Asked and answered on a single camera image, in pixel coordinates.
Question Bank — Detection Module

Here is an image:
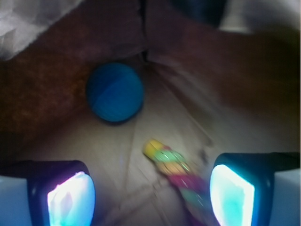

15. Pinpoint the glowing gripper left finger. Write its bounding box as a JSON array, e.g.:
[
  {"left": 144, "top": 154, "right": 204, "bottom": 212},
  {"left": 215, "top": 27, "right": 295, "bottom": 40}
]
[{"left": 27, "top": 161, "right": 95, "bottom": 226}]

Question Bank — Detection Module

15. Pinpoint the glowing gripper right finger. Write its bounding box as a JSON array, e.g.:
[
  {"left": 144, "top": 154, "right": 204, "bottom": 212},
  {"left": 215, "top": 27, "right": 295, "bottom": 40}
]
[{"left": 209, "top": 153, "right": 274, "bottom": 226}]

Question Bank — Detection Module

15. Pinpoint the blue ball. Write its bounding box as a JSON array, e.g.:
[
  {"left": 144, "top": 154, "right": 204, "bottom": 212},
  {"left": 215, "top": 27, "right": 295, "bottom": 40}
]
[{"left": 86, "top": 63, "right": 144, "bottom": 123}]

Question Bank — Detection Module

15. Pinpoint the brown paper bag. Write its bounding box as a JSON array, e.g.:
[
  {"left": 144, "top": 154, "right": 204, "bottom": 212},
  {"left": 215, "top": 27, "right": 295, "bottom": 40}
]
[{"left": 0, "top": 0, "right": 301, "bottom": 226}]

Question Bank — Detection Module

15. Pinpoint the multicolour twisted rope toy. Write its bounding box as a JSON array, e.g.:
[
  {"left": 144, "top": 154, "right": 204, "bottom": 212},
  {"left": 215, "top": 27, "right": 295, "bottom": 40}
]
[{"left": 143, "top": 139, "right": 218, "bottom": 226}]

